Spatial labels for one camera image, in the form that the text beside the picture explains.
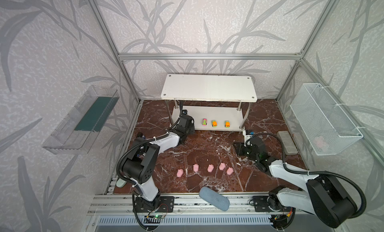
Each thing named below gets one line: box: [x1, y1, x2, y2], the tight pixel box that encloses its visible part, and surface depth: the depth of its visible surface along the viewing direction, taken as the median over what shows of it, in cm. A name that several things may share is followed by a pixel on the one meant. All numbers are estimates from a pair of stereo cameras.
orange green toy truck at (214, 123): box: [211, 120, 218, 128], surface depth 98 cm
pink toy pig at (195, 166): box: [193, 163, 199, 173], surface depth 86 cm
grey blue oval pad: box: [199, 186, 230, 212], surface depth 75 cm
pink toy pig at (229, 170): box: [226, 167, 234, 175], surface depth 85 cm
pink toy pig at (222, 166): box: [219, 162, 226, 171], surface depth 86 cm
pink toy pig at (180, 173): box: [176, 169, 184, 178], surface depth 84 cm
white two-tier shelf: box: [160, 74, 258, 131], surface depth 84 cm
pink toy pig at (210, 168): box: [207, 164, 214, 173], surface depth 86 cm
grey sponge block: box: [277, 130, 298, 156], surface depth 95 cm
